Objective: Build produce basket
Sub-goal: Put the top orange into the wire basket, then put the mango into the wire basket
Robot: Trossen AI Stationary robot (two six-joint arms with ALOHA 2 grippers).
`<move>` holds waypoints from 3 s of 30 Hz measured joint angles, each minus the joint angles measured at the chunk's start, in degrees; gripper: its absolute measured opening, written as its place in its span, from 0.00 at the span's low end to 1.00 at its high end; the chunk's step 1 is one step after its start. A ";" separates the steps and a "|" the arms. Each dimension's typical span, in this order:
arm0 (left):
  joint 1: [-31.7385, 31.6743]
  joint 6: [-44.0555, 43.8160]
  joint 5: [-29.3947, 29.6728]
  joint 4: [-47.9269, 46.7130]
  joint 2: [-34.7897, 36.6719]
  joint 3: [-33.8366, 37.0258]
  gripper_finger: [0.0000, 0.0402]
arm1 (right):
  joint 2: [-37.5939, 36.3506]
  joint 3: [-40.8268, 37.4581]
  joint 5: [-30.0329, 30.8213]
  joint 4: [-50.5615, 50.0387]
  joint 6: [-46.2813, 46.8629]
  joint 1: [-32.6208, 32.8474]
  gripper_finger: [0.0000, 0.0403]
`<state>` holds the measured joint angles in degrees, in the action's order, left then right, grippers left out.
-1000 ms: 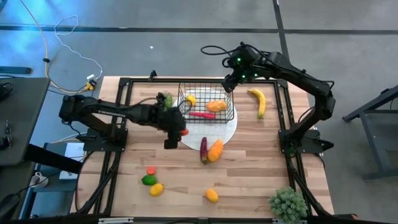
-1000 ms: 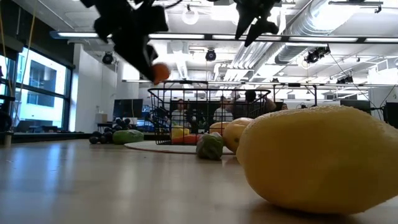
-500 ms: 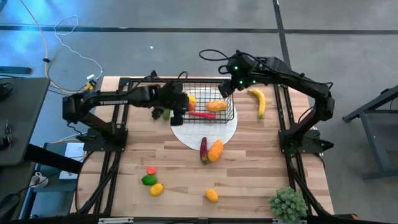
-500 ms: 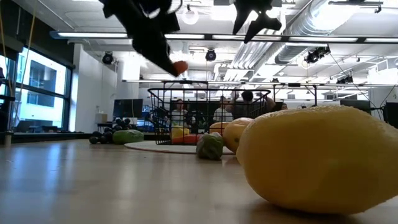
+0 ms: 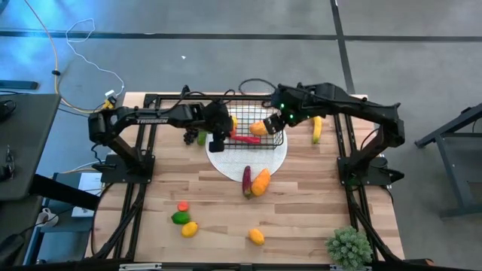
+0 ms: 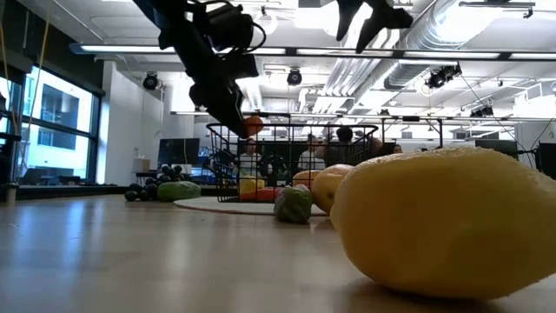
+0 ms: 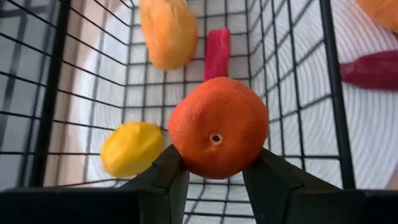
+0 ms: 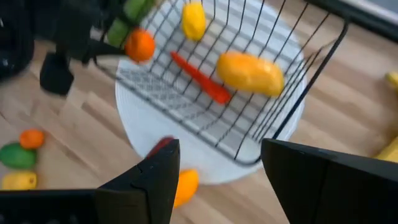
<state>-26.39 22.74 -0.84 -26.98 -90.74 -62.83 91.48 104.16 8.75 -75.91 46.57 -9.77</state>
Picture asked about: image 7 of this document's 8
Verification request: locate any red pointed pepper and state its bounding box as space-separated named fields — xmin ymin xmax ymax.
xmin=339 ymin=50 xmax=398 ymax=92

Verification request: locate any orange fruit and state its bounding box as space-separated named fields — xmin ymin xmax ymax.
xmin=167 ymin=77 xmax=270 ymax=180

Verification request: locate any glossy yellow bell pepper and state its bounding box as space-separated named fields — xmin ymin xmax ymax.
xmin=139 ymin=0 xmax=199 ymax=72

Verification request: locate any yellow lemon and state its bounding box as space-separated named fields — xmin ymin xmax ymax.
xmin=99 ymin=121 xmax=165 ymax=179

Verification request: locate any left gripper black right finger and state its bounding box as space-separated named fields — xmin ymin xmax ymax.
xmin=242 ymin=148 xmax=398 ymax=224

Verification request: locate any matte yellow-orange mango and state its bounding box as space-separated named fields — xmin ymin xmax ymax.
xmin=355 ymin=0 xmax=398 ymax=34

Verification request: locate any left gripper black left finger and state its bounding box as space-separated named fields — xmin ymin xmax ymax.
xmin=0 ymin=144 xmax=190 ymax=224

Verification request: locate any pink-red stick vegetable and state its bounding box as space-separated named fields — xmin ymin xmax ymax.
xmin=203 ymin=27 xmax=232 ymax=82

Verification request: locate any black wire basket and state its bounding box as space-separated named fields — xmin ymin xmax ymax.
xmin=0 ymin=0 xmax=357 ymax=224

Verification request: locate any white round woven placemat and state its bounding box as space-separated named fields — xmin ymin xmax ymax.
xmin=82 ymin=0 xmax=398 ymax=224

